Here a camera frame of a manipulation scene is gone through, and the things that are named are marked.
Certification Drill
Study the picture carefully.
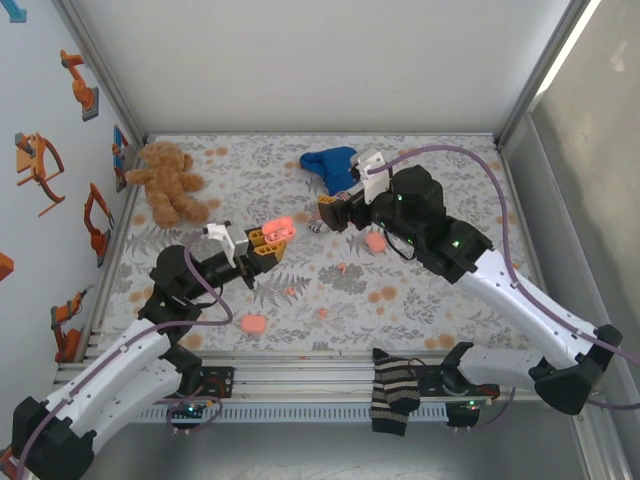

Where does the blue orange wall sticker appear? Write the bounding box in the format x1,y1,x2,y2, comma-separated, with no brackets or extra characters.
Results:
112,124,132,194

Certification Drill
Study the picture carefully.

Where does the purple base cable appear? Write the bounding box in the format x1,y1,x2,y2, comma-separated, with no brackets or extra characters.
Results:
154,394,224,437
446,387,517,434

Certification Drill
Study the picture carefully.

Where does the black beige striped sock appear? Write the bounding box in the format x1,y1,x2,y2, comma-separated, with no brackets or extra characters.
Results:
368,347,422,439

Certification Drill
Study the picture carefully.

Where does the orange claw wall sticker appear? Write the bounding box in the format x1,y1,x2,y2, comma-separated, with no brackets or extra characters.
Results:
14,132,66,217

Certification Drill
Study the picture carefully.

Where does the thin aluminium rear rail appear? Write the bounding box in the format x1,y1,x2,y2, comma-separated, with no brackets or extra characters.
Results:
143,130,501,139

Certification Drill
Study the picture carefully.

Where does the aluminium side rail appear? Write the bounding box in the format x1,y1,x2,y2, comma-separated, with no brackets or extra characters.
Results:
49,142,149,401
497,142,634,480

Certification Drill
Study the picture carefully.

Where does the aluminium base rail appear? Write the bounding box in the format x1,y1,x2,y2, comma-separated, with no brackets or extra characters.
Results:
49,349,551,404

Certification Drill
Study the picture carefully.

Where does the white slotted cable duct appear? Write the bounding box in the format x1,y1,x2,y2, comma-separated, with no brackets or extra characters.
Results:
134,402,449,425

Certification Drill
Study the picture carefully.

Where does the blue fabric pouch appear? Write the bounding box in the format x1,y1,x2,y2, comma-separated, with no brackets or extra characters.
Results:
298,146,362,196

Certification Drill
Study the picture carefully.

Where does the aluminium frame post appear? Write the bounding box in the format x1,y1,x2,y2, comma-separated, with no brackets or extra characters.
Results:
492,0,604,149
49,0,150,149

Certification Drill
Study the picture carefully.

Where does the brown teddy bear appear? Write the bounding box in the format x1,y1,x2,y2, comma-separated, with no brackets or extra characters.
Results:
123,141,211,230

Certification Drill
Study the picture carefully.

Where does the small controller circuit board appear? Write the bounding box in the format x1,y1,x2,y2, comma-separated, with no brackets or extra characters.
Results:
167,399,214,419
447,397,494,416

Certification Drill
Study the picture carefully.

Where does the floral patterned table mat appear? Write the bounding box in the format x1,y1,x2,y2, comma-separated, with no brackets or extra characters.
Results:
107,133,534,354

